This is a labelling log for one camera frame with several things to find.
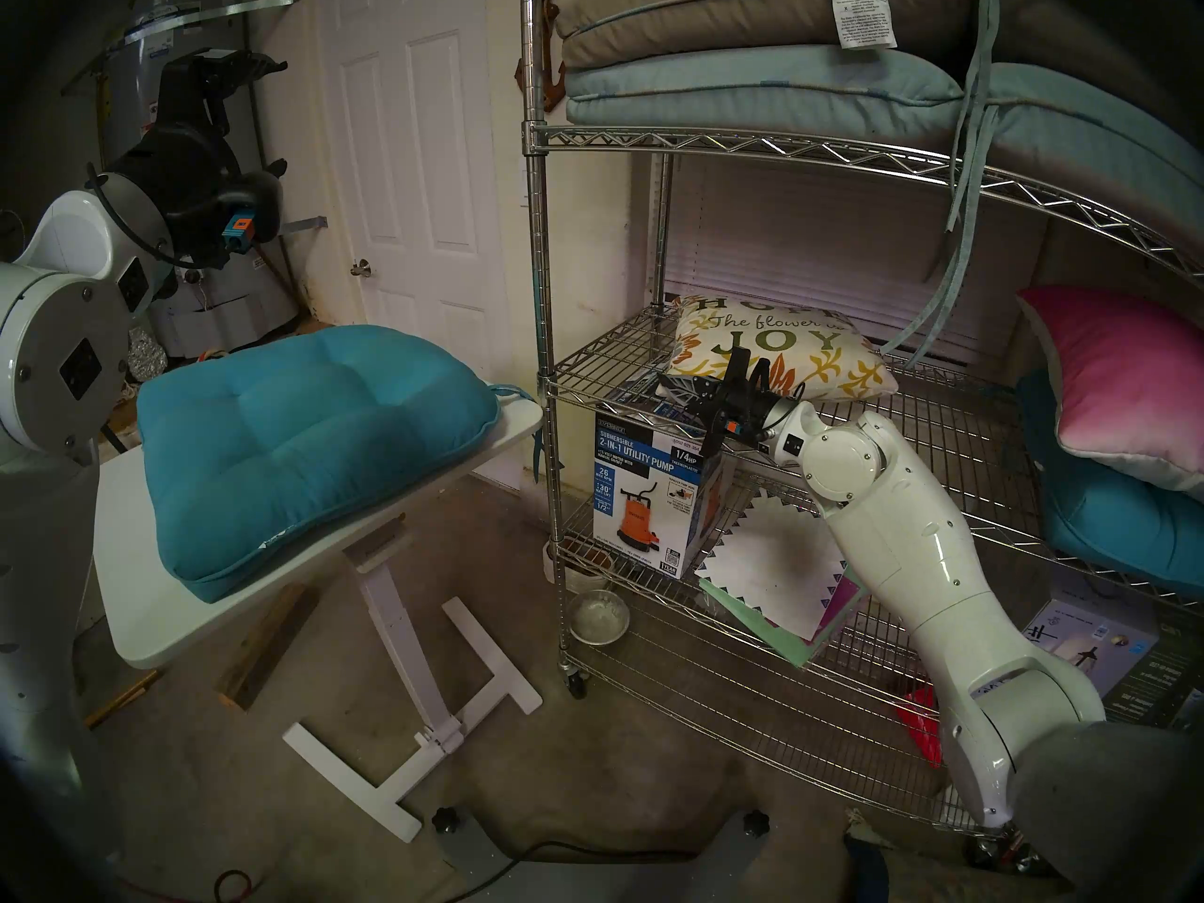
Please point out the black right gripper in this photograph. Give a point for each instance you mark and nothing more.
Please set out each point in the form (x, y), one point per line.
(743, 407)

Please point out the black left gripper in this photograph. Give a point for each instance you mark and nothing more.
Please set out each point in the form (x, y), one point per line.
(193, 200)

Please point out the floral HOPE JOY throw cushion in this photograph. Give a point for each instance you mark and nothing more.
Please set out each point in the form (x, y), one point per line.
(781, 346)

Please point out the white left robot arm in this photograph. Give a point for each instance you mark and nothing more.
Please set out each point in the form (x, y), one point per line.
(47, 365)

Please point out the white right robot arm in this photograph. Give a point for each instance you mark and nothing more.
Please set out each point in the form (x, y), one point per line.
(912, 553)

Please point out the light blue bench cushion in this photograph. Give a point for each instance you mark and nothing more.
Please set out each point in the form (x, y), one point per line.
(752, 87)

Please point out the teal tufted seat cushion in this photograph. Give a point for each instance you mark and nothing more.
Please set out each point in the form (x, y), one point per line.
(301, 440)

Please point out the tan bench cushion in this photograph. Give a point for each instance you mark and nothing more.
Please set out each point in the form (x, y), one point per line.
(715, 17)

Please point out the teal plain cushion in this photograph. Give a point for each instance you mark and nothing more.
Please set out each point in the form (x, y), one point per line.
(1101, 525)

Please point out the utility pump cardboard box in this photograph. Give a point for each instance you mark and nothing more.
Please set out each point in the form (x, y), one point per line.
(649, 497)

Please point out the white panel door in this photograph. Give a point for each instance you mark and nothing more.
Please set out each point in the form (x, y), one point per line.
(414, 158)

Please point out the white window blinds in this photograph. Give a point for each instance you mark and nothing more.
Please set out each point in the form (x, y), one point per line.
(800, 243)

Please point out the grey water heater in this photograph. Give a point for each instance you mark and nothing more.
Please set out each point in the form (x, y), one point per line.
(226, 299)

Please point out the white zigzag-edged paper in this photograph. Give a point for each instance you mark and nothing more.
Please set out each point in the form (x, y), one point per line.
(771, 562)

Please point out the green paper sheet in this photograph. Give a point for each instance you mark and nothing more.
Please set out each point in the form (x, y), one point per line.
(752, 624)

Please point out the magenta paper sheet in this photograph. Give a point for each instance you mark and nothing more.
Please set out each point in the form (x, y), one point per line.
(842, 609)

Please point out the crumpled foil wrap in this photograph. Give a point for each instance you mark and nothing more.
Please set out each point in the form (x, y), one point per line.
(146, 356)

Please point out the metal pet bowl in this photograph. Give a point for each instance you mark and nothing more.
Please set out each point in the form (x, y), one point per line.
(599, 619)

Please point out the pink throw pillow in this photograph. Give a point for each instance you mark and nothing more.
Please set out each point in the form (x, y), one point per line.
(1119, 384)

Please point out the red plastic item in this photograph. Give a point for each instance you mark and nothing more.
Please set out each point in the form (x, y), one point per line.
(922, 722)

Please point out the white care label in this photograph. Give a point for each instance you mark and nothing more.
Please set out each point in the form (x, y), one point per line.
(861, 7)

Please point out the black star knob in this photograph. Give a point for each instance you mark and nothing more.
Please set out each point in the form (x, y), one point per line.
(446, 821)
(756, 824)

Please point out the LED lamp box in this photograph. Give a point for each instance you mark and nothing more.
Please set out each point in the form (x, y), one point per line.
(1110, 647)

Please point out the dark blue rag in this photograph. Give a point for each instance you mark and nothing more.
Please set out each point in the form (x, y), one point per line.
(865, 868)

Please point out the white overbed table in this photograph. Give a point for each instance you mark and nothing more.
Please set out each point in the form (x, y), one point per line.
(141, 609)

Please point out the wooden plank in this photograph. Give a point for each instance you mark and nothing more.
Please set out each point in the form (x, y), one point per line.
(268, 647)

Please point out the thin wooden stick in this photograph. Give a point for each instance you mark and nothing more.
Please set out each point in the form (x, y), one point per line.
(122, 702)

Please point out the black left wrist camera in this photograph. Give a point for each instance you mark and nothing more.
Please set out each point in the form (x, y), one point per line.
(198, 87)

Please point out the wooden anchor wall decoration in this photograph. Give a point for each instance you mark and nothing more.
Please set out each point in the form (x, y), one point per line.
(555, 92)

